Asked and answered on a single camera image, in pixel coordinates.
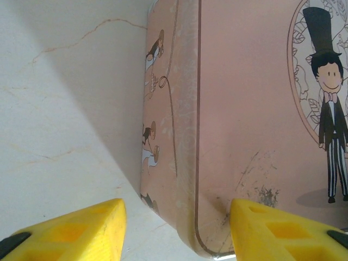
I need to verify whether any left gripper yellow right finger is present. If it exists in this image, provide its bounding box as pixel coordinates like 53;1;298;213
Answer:
229;198;348;261

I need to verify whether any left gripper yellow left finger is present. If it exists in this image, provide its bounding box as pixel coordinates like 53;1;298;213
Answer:
0;198;127;261

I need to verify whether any pink wedding cartoon tin box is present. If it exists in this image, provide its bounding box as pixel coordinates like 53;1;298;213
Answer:
139;0;348;259

